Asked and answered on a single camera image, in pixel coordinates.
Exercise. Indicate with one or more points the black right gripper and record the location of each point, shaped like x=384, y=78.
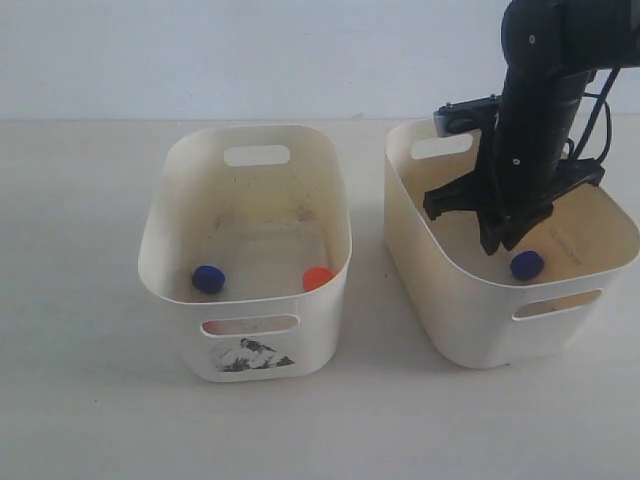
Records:
x=523, y=165

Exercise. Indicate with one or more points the blue-capped tube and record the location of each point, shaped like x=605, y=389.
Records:
x=526, y=265
x=208, y=279

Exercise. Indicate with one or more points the cream plastic bin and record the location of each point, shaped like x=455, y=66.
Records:
x=263, y=203
x=473, y=310

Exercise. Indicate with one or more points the orange-capped clear tube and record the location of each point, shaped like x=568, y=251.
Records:
x=316, y=277

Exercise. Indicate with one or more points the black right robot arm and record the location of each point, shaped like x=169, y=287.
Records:
x=562, y=58

